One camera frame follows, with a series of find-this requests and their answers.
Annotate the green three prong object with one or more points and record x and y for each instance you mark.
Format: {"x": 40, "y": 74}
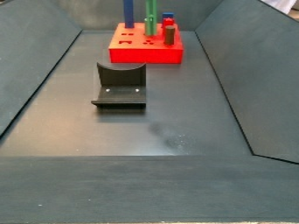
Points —
{"x": 150, "y": 20}

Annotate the black curved fixture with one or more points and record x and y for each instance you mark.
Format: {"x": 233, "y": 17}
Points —
{"x": 122, "y": 86}

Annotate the red peg board block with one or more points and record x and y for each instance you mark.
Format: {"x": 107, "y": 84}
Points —
{"x": 133, "y": 47}

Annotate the dark brown hexagonal peg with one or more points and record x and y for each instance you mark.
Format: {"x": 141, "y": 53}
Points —
{"x": 169, "y": 35}

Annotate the red star peg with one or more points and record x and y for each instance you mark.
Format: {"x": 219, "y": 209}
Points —
{"x": 169, "y": 25}

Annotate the short blue rounded peg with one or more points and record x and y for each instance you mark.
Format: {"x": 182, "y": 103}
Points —
{"x": 167, "y": 14}

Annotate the tall blue rectangular peg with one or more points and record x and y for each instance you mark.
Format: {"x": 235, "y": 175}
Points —
{"x": 129, "y": 13}

